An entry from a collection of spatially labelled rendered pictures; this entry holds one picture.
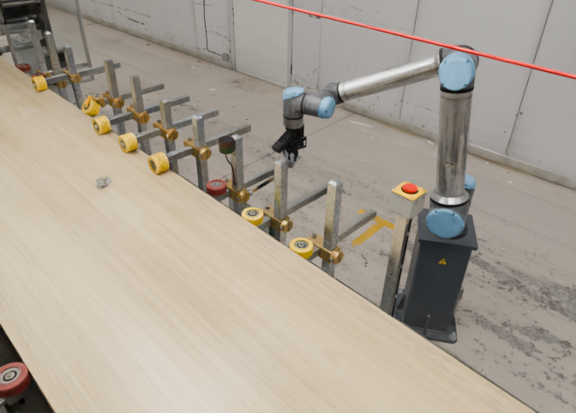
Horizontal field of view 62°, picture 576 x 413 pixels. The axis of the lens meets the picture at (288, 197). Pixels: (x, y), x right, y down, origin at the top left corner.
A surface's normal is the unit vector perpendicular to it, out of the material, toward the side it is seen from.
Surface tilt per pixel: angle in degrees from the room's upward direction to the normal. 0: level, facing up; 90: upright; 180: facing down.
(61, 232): 0
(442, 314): 90
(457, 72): 83
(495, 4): 90
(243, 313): 0
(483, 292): 0
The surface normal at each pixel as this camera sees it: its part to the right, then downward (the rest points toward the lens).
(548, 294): 0.02, -0.83
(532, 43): -0.67, 0.40
